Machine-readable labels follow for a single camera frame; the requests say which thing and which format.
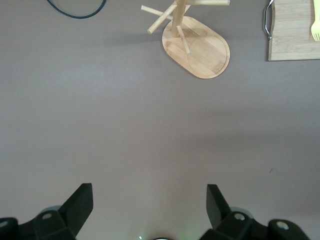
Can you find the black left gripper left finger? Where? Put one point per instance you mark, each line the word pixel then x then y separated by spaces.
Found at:
pixel 75 207

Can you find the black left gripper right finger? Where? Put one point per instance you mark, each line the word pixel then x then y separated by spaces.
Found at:
pixel 217 207

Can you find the wooden mug tree rack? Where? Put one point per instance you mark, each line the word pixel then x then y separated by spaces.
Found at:
pixel 207 55

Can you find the wooden cutting board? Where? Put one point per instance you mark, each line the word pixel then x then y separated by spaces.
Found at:
pixel 290 45

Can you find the yellow plastic fork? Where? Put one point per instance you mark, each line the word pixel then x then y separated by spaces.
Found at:
pixel 315 31

